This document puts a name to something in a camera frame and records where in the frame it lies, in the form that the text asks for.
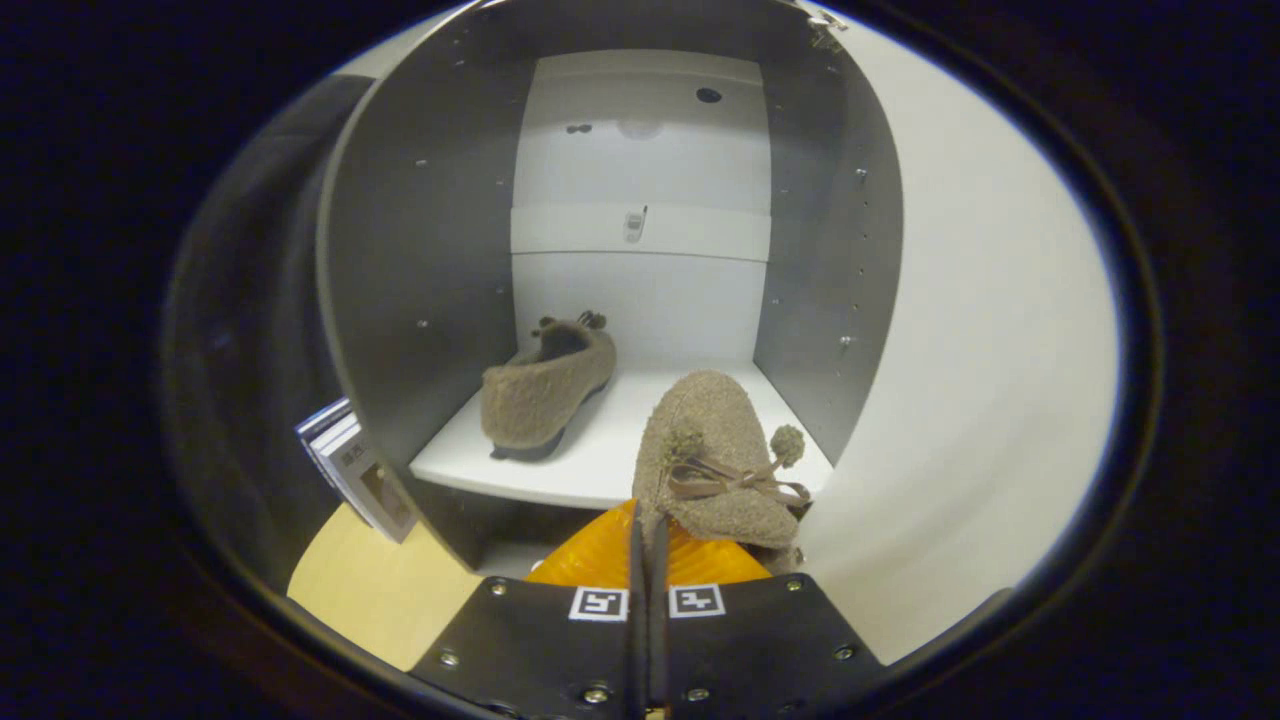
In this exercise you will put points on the brown fuzzy shoe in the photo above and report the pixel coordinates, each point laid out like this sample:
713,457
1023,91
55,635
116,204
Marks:
540,390
715,420

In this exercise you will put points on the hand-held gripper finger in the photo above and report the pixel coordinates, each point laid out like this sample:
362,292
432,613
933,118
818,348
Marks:
637,620
658,620

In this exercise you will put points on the stack of white books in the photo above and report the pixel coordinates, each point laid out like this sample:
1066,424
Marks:
360,470

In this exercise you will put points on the grey shoe cabinet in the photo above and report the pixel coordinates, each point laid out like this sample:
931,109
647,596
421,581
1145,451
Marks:
420,250

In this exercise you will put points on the black backdrop cloth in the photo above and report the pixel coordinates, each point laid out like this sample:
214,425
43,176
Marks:
250,350

